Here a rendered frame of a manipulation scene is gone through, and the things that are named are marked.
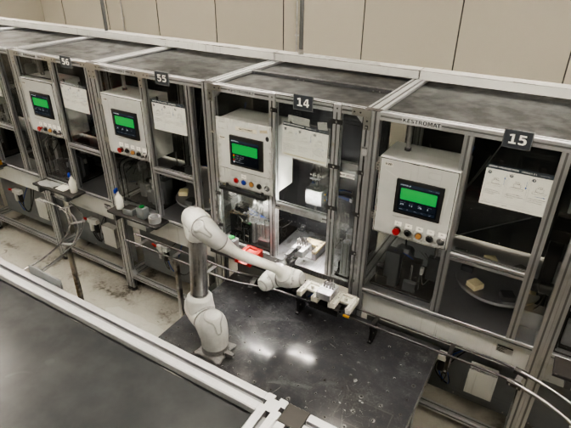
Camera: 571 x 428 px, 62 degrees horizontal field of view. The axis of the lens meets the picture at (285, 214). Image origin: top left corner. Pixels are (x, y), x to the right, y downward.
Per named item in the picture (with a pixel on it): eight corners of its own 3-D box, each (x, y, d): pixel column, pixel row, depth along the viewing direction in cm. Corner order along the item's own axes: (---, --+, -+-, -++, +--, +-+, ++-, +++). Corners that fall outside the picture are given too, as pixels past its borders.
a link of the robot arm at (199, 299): (194, 335, 281) (180, 313, 298) (219, 326, 289) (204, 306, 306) (189, 220, 246) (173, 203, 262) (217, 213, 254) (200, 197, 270)
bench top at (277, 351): (127, 367, 275) (127, 363, 273) (237, 274, 354) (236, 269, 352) (373, 505, 207) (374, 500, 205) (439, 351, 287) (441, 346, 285)
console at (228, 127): (217, 183, 321) (212, 116, 299) (241, 169, 342) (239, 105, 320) (269, 198, 302) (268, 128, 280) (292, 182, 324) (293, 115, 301)
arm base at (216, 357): (223, 368, 269) (223, 362, 266) (193, 353, 279) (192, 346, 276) (242, 348, 283) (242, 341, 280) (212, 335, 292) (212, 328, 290)
